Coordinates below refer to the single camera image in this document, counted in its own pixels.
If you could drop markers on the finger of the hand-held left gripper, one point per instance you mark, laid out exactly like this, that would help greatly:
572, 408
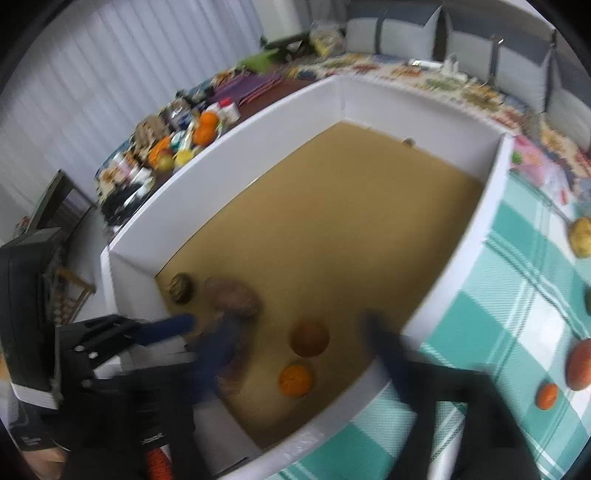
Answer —
171, 325

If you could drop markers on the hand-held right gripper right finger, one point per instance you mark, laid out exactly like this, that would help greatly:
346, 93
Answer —
392, 353

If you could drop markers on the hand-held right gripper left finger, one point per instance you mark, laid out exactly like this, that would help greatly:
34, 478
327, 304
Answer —
217, 350

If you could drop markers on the brown sweet potato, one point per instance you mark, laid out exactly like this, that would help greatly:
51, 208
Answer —
233, 379
233, 297

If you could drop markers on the dark round fruit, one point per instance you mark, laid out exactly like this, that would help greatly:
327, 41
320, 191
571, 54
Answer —
181, 288

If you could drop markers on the small tangerine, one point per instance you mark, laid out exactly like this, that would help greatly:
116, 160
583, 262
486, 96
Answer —
547, 397
295, 381
309, 338

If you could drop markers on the white cardboard box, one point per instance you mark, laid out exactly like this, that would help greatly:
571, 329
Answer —
323, 207

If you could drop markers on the wooden rack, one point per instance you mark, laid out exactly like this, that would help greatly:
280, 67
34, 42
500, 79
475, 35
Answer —
69, 288

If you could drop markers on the black storage case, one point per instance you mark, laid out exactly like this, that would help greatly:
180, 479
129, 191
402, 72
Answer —
23, 300

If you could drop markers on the teal plaid blanket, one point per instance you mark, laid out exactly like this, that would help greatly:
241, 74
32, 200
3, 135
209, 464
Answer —
508, 323

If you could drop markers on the pile of small clutter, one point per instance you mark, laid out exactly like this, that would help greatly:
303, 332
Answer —
124, 175

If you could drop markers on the yellow round fruit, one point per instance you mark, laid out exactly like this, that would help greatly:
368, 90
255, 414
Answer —
182, 157

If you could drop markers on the large red apple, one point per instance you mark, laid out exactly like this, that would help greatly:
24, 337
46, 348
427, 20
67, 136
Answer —
580, 364

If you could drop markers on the yellow apple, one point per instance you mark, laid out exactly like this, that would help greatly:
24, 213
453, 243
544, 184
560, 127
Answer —
581, 237

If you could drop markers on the white bottle with red cap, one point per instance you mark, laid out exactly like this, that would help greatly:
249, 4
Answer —
227, 110

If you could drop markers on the purple cloth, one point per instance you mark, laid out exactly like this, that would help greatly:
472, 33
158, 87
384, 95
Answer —
249, 87

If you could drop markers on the white curtain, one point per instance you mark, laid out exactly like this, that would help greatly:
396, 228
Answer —
115, 60

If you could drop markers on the colourful printed sheet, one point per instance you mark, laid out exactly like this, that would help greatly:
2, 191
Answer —
461, 87

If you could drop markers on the green cloth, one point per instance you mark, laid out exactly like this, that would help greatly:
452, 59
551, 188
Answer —
258, 60

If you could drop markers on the silver flat object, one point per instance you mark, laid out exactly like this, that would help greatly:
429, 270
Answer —
419, 62

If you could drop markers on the white adapter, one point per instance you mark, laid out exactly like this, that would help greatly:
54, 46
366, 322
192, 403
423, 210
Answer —
452, 64

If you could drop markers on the grey pillow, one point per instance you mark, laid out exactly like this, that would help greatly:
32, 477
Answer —
526, 76
392, 32
572, 108
471, 48

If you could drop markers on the black elongated object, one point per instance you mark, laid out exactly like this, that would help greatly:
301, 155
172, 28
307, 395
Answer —
286, 44

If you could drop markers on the clear plastic bag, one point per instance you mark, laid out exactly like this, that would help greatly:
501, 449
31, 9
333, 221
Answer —
326, 39

